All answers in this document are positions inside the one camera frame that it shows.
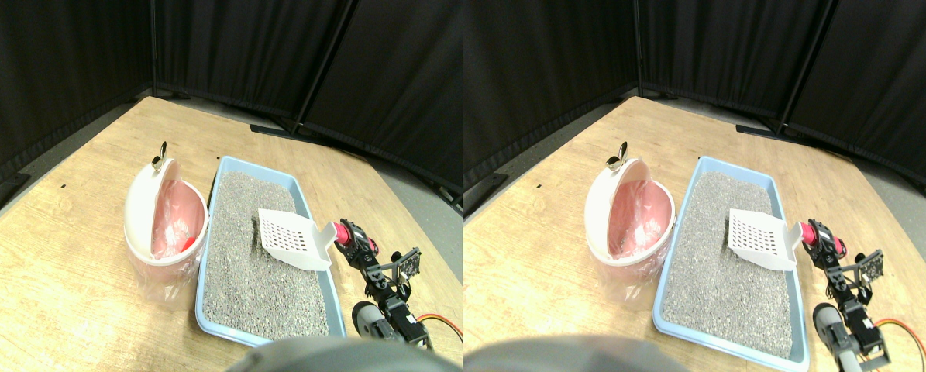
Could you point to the curtain stand foot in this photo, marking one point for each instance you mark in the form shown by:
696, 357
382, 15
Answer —
755, 130
15, 180
497, 180
270, 130

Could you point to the blue litter tray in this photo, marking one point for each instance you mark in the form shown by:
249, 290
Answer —
253, 294
710, 302

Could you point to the white bin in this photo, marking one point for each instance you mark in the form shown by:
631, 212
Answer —
143, 209
604, 209

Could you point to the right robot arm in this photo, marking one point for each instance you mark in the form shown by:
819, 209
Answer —
858, 325
401, 318

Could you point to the curtain stand pole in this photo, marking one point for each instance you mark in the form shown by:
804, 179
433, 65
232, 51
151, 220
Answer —
325, 62
806, 62
638, 46
153, 46

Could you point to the red lump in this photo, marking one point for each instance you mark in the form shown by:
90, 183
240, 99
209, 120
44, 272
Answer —
188, 243

